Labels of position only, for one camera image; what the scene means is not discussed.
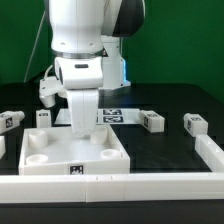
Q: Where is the grey cable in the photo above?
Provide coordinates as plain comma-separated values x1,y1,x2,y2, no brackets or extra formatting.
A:
23,9,48,84

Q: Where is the white square tabletop part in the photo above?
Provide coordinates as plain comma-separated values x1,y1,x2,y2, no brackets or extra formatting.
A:
18,125,130,175

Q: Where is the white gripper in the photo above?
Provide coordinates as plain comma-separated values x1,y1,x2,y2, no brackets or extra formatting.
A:
54,57,103,137

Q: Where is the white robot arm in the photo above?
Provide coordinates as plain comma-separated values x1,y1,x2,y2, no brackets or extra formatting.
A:
44,0,145,136

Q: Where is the white front fence bar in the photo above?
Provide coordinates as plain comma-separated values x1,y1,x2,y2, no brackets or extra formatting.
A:
0,173,224,203

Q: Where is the white sheet with tags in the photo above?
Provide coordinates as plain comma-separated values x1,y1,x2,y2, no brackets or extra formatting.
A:
55,108,140,125

